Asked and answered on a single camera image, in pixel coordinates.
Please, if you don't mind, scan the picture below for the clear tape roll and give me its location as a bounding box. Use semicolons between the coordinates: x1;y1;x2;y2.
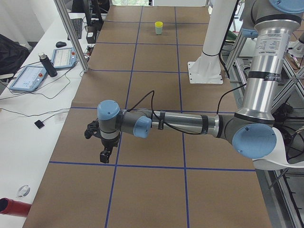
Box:
16;185;30;198

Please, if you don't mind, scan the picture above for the yellow plastic cup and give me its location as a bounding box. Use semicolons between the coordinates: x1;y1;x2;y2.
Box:
155;21;163;28

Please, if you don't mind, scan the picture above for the blue teach pendant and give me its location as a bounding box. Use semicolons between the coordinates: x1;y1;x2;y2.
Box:
51;47;77;69
9;66;47;92

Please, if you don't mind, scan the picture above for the red cylinder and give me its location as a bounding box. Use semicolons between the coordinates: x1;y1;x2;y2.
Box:
0;198;32;218

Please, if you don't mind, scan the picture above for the small black square device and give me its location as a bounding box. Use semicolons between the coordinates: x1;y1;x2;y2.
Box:
34;120;45;129

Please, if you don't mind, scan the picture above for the black computer mouse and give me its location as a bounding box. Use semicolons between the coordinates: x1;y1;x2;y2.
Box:
56;41;67;48

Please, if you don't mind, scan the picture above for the light green plastic cup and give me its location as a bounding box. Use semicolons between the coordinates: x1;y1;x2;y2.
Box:
155;26;163;35

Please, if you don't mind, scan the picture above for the aluminium frame rack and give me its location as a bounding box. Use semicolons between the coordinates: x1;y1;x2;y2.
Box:
224;30;304;228

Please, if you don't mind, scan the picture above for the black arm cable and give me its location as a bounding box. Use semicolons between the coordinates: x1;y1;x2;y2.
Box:
128;89;247;135

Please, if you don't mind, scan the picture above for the black water bottle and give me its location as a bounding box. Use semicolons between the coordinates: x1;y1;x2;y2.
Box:
38;52;57;77

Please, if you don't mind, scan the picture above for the aluminium frame post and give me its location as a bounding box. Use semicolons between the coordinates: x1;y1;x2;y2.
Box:
54;0;89;73

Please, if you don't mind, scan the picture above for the white plastic chair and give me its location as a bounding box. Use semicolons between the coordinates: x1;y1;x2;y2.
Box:
252;127;304;171

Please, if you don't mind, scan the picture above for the black box on desk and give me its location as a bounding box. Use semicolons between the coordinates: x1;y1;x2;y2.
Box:
86;26;97;44

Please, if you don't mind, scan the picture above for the far blue teach pendant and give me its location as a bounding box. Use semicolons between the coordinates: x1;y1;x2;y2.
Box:
51;47;77;69

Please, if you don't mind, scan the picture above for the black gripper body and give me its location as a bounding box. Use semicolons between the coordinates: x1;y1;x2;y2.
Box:
101;137;119;152

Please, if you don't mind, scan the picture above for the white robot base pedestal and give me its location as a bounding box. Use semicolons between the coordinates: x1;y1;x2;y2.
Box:
188;0;233;84

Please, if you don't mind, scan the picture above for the black keyboard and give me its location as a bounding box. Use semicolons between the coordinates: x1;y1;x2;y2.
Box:
71;18;84;39

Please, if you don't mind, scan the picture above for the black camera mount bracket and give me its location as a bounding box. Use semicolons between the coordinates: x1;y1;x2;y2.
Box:
84;120;101;139

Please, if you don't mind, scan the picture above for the near blue teach pendant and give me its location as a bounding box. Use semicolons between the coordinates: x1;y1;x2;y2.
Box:
9;66;47;92

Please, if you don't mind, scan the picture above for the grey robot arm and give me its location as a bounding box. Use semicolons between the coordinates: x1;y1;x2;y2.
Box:
95;0;304;163

